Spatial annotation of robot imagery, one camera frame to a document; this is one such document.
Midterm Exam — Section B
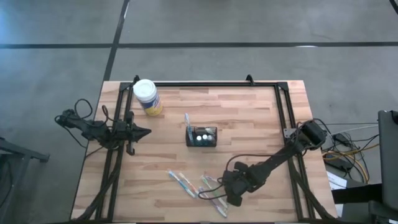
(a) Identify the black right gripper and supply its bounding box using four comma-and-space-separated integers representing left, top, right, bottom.
222, 162, 250, 208

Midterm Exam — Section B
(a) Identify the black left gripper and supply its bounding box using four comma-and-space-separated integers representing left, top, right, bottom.
115, 110, 152, 156

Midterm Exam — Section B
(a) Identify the orange toothbrush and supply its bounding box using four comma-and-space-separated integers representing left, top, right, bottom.
178, 172, 201, 197

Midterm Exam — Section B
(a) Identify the blue toothbrush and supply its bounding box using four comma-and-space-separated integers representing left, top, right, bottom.
167, 169, 198, 199
183, 112, 195, 146

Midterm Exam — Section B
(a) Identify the Lysol wipes canister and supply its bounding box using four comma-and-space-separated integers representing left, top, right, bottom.
132, 78, 164, 117

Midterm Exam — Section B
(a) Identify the white paper sheet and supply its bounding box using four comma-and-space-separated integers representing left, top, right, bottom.
326, 170, 348, 191

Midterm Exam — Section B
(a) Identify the black power brick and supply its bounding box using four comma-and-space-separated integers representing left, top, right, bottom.
325, 157, 354, 172

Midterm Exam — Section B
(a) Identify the dark grey stand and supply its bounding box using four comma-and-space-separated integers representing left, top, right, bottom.
0, 136, 50, 224

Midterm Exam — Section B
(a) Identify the black stand foot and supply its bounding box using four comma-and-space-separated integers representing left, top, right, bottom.
331, 183, 384, 205

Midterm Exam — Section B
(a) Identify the black cabinet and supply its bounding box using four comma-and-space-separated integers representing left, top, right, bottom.
377, 110, 398, 224

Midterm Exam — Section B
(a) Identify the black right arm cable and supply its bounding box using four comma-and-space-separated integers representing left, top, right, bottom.
197, 152, 277, 200

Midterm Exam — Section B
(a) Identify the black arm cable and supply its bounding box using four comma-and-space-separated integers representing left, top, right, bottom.
55, 98, 110, 149
197, 152, 277, 200

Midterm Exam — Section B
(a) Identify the black wire basket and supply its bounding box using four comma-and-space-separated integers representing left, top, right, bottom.
185, 125, 218, 148

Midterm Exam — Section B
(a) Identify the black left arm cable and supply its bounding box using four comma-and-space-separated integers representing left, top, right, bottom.
55, 98, 110, 149

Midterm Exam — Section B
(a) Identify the yellow floor cable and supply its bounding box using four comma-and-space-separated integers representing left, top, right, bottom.
322, 142, 380, 184

